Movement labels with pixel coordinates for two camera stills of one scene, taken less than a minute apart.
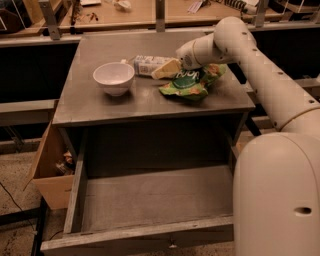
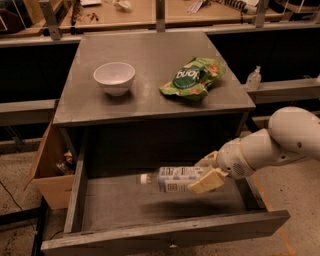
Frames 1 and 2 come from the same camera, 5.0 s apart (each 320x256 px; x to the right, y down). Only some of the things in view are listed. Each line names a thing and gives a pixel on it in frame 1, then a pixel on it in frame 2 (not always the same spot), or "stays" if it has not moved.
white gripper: [185, 56] → [231, 159]
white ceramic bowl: [114, 78] stays
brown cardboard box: [54, 169] stays
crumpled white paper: [122, 5] stays
